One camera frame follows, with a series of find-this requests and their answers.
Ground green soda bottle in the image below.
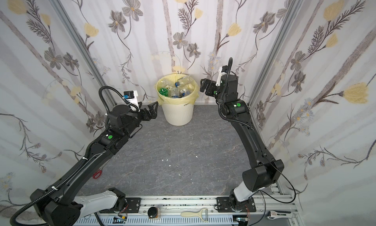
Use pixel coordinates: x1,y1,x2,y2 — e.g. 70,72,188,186
159,88,169,97

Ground clear bottle blue label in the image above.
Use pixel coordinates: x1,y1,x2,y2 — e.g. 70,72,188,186
168,87,193,98

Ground small blue label bottle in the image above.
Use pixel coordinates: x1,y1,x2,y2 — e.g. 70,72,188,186
175,75,194,87

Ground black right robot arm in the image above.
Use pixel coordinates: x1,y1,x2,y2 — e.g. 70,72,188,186
200,58,285,211

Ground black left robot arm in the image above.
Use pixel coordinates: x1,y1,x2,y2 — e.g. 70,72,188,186
10,86,159,226

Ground yellow bin liner bag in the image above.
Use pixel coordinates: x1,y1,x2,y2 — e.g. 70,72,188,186
155,74,199,104

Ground black round knob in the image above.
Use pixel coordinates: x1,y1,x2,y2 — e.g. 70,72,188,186
147,206,160,219

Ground beige vegetable peeler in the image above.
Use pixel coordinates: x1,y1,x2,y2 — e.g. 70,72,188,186
180,208,209,223

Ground adjustable wrench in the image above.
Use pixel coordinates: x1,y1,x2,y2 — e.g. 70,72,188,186
266,210,294,220

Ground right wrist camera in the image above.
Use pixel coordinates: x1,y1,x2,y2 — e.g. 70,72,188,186
215,65,228,87

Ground red handled scissors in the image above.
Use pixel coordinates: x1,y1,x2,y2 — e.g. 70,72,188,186
92,169,102,180

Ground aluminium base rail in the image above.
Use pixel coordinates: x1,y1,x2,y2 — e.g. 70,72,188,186
75,195,303,226

